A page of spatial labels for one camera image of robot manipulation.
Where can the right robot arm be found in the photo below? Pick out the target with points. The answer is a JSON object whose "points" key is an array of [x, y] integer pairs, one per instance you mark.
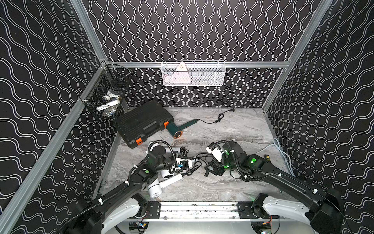
{"points": [[320, 209]]}

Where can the black wire basket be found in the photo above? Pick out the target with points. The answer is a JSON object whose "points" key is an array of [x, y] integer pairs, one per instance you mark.
{"points": [[114, 79]]}

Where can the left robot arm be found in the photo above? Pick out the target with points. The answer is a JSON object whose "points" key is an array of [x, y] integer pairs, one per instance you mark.
{"points": [[124, 201]]}

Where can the yellow black screwdriver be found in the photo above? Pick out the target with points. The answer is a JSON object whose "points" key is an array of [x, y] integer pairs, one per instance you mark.
{"points": [[268, 159]]}

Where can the white hair dryer middle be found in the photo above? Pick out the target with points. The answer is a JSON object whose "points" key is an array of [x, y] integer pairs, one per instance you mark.
{"points": [[166, 174]]}

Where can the white items in basket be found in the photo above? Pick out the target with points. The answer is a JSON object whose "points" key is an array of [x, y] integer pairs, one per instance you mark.
{"points": [[110, 105]]}

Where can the pink triangular card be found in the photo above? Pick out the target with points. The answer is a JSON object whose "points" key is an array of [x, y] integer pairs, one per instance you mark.
{"points": [[180, 75]]}

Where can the black plastic tool case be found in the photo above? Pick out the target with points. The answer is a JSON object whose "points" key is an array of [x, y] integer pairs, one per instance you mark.
{"points": [[137, 125]]}

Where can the white hair dryer lower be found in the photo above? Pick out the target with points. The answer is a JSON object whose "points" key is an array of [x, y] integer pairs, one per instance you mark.
{"points": [[155, 189]]}

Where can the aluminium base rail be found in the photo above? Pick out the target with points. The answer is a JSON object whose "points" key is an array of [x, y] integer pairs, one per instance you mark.
{"points": [[212, 211]]}

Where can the green hair dryer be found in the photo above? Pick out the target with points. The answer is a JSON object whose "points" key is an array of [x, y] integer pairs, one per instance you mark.
{"points": [[177, 131]]}

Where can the clear wall basket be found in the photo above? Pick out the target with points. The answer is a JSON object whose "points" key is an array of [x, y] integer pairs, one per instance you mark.
{"points": [[202, 73]]}

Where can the white hair dryer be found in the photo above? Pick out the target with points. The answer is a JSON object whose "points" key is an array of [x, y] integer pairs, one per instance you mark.
{"points": [[155, 189], [166, 174]]}

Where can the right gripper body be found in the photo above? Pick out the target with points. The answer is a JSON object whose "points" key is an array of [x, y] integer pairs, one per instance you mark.
{"points": [[224, 164]]}

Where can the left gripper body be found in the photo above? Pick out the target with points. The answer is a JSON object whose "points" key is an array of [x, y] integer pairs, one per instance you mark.
{"points": [[181, 163]]}

